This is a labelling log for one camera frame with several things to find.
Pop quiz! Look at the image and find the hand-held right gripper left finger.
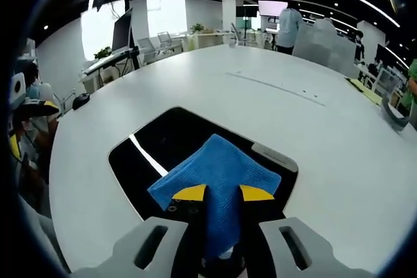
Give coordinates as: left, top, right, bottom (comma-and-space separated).
70, 183, 209, 278

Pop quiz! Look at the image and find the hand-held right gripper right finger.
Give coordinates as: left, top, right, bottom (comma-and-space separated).
239, 184, 375, 278

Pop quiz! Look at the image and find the blue cleaning cloth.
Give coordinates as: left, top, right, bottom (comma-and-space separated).
147, 133, 282, 261

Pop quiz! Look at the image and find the black rounded object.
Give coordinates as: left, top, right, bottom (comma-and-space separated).
72, 92, 91, 111

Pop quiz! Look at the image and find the white side desk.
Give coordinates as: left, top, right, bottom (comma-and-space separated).
81, 47, 139, 76

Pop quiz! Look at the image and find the yellow paper sheet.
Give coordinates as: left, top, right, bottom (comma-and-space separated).
345, 77, 382, 106

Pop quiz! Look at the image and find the grey curved chair headrest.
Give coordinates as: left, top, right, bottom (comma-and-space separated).
381, 92, 412, 132

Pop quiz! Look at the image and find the grey mesh chair back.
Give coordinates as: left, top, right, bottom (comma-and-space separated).
292, 19, 359, 79

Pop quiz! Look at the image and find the beige low cabinet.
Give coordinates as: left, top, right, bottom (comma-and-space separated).
192, 32, 229, 49

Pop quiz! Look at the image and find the black desktop monitor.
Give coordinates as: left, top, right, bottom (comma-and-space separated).
376, 43, 392, 64

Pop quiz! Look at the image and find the small black monitor on stand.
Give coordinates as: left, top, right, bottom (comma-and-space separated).
236, 4, 258, 18

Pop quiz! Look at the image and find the bright wall display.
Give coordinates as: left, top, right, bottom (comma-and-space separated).
257, 0, 289, 17

